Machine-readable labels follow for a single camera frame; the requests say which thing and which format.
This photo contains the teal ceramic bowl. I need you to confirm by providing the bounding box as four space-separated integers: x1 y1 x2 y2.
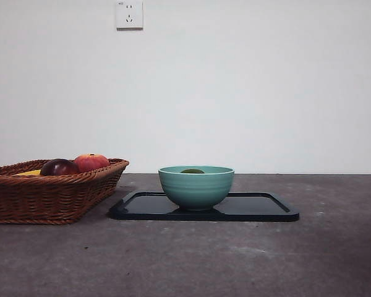
158 166 236 212

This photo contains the black rectangular tray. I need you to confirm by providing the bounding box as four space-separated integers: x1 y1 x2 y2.
109 191 300 222

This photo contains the red apple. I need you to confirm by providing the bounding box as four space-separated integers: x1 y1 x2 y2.
73 153 111 173

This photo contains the dark purple plum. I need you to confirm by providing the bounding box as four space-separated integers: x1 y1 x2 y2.
40 158 80 176

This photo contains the brown wicker basket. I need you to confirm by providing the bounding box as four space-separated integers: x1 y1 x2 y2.
0 158 130 225

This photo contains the white wall socket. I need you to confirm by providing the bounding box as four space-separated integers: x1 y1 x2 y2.
116 0 144 30

